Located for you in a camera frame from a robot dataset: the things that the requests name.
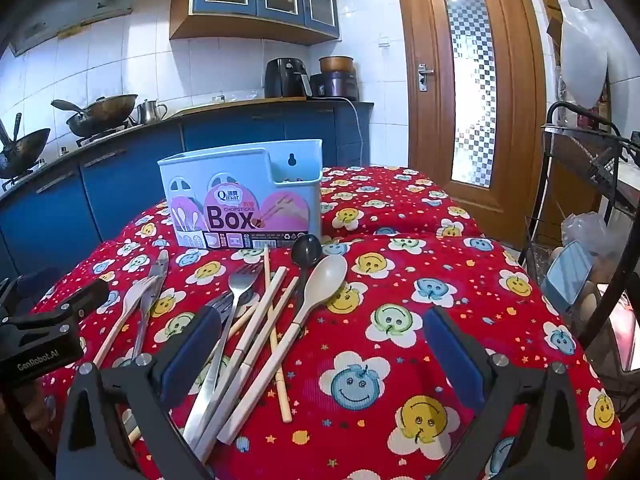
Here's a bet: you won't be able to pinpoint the white power cable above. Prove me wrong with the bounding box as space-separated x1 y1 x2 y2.
349 99 367 167

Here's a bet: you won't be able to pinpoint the white hanging plastic bag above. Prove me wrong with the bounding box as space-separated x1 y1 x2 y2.
556 0 612 109

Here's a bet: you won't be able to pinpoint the clear crumpled plastic bag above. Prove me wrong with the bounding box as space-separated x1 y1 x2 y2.
560 211 623 263

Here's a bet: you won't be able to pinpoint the steel kettle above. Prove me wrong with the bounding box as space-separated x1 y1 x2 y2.
135 98 169 125

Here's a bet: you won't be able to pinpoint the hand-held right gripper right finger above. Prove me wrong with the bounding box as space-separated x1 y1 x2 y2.
423 306 586 480

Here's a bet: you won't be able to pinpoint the light blue chopsticks box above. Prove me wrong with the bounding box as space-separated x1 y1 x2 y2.
158 138 323 250

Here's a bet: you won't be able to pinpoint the steel fork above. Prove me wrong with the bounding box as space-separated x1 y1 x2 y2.
204 291 237 323
182 261 265 448

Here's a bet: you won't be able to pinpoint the wooden chopsticks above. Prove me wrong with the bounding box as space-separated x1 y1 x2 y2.
192 266 289 461

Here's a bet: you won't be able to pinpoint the black wok with ladle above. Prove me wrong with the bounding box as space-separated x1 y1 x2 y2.
51 93 139 139

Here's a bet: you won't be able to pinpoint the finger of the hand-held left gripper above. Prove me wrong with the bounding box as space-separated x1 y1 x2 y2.
0 269 57 311
54 278 110 322

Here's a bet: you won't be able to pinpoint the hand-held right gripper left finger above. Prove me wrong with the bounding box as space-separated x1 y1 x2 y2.
55 304 224 480

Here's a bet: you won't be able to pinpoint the black metal rack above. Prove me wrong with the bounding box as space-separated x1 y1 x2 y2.
517 101 640 378

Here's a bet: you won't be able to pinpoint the red printed tablecloth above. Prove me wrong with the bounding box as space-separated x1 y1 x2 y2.
30 164 623 480

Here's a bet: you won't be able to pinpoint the blue wall cabinet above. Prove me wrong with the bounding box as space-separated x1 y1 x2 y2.
169 0 346 47

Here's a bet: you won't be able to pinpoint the bamboo chopstick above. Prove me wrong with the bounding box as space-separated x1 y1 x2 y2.
212 304 259 361
263 246 293 423

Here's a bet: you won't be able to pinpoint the blue kitchen counter cabinet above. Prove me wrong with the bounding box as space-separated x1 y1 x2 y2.
0 100 375 283

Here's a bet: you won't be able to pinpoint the black spoon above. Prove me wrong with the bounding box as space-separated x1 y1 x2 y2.
289 234 323 317

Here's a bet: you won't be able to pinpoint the black air fryer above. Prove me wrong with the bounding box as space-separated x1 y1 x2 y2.
263 58 314 99

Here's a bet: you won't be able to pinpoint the white handled chopstick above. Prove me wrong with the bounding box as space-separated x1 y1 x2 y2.
197 277 301 463

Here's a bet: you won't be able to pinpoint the blue flat packet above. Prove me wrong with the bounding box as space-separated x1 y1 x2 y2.
542 240 597 317

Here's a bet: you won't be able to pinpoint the beige spoon white handle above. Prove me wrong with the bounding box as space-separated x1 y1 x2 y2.
216 255 349 445

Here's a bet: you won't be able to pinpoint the black wok with spatula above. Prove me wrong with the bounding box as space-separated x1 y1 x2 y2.
0 112 51 181

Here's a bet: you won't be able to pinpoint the beige wooden fork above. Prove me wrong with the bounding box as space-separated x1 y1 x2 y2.
92 276 153 368

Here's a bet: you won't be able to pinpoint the brown pot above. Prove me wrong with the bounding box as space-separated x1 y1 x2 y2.
319 55 356 74

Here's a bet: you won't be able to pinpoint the wooden door with glass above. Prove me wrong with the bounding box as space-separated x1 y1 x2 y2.
392 0 549 247

